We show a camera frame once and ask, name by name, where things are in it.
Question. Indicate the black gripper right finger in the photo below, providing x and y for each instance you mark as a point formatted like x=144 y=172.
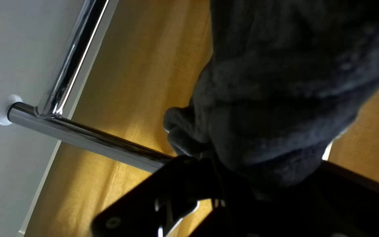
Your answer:
x=330 y=203

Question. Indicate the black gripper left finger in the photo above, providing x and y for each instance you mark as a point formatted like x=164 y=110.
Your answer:
x=160 y=202

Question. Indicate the dark grey fleece robe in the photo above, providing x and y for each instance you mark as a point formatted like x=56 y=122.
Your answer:
x=284 y=79

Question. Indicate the chrome clothes rack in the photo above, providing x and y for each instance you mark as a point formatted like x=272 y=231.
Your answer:
x=52 y=115

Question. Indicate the yellow curtains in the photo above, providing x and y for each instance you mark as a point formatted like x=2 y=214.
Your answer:
x=80 y=187

